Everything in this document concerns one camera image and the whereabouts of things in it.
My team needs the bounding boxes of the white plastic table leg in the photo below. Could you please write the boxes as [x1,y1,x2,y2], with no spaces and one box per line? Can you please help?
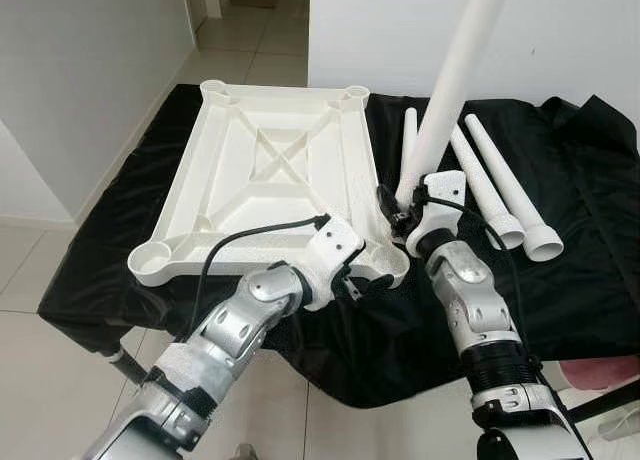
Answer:
[395,0,513,209]
[448,126,527,251]
[397,107,420,196]
[463,114,566,262]

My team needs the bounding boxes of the white plastic table top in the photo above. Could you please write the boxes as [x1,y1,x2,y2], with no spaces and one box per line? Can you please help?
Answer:
[128,80,411,288]

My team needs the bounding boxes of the black table cloth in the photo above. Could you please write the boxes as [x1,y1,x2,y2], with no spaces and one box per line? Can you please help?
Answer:
[38,83,640,409]

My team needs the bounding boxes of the black metal table leg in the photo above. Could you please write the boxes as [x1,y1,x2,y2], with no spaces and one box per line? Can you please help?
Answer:
[570,378,640,426]
[103,348,151,383]

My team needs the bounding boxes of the pink round stool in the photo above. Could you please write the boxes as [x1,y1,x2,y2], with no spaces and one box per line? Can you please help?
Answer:
[557,355,640,391]

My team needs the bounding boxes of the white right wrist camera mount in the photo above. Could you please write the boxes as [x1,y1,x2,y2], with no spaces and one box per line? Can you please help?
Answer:
[405,170,468,258]

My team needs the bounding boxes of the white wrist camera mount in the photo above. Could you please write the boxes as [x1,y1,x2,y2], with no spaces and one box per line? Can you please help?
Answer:
[405,170,468,258]
[300,217,366,284]

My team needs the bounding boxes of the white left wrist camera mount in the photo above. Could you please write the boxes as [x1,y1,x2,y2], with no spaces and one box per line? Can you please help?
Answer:
[300,217,366,284]

